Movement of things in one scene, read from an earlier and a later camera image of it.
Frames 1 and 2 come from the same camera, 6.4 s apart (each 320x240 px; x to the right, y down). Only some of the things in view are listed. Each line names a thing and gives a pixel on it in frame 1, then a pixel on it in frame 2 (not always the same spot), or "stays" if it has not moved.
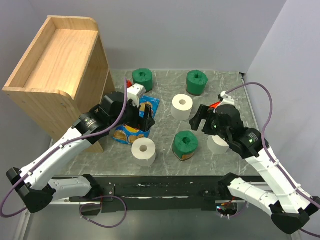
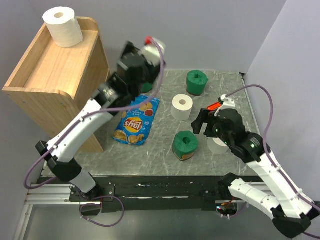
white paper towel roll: [216, 145] stays
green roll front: [184, 144] stays
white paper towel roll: [181, 107] stays
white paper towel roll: [144, 151] -> [63, 24]
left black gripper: [136, 116] -> [144, 81]
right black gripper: [207, 119] stays
